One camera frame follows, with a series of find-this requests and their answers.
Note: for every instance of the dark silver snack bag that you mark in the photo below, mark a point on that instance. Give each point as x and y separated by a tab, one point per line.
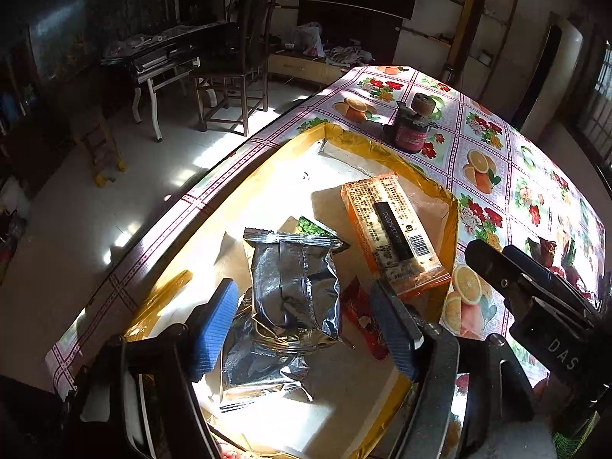
295	290

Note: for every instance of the small tan cup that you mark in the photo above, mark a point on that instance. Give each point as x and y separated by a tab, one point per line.
423	104

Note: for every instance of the dark red small snack packet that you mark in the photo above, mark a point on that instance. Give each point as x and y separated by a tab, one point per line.
547	251

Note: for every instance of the standing air conditioner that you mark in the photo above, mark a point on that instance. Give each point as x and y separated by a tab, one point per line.
550	79

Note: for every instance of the wooden chair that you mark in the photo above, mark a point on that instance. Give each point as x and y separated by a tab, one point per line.
232	84

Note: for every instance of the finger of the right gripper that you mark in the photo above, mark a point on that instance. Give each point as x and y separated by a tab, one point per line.
550	281
507	281

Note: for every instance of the dark jar with pink label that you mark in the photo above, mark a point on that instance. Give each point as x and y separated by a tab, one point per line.
408	131

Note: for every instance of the Weidan cracker pack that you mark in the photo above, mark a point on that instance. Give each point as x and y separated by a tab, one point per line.
568	261
306	226

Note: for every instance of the red candy packet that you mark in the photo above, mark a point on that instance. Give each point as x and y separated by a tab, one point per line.
354	302

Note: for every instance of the yellow-rimmed shallow tray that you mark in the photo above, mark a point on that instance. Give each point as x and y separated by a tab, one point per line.
328	213

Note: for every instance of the barred window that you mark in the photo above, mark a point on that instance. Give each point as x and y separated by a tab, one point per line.
594	124

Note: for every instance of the white-legged side table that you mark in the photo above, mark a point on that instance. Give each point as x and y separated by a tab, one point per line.
154	61

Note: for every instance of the low tv cabinet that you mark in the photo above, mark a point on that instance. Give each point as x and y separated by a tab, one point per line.
309	69

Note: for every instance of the orange cracker pack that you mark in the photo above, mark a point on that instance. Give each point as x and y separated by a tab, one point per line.
392	238

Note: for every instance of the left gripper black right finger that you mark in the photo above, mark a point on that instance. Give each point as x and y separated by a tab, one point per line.
400	331

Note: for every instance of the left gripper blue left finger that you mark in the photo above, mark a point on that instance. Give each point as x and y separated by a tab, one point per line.
208	326

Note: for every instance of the floral fruit vinyl tablecloth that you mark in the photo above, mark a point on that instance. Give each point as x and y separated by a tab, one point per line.
479	392

